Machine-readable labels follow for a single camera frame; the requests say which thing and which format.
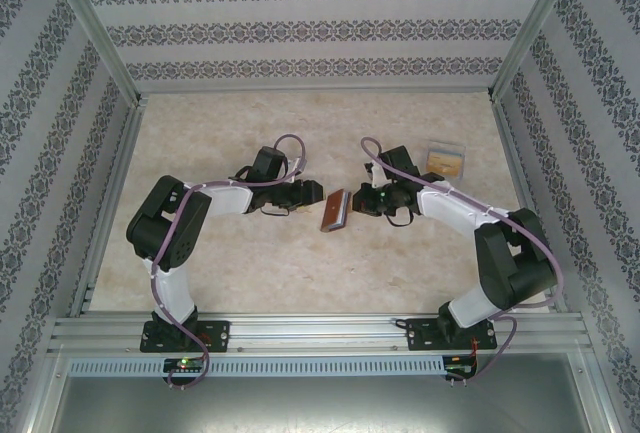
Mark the grey metal sheet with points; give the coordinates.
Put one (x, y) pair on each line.
(320, 408)

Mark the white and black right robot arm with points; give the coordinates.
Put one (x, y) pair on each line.
(445, 208)

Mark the brown leather card holder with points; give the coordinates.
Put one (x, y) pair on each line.
(332, 210)

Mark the wide aluminium extrusion beam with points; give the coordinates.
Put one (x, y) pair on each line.
(320, 333)

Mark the aluminium frame post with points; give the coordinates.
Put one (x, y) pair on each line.
(100, 28)
(529, 28)
(602, 393)
(42, 393)

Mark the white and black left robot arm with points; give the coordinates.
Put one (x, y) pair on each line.
(172, 295)

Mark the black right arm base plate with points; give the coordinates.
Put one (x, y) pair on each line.
(420, 335)

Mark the aluminium frame rail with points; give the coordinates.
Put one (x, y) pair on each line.
(111, 203)
(517, 173)

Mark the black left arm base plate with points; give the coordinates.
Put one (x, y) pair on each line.
(217, 335)

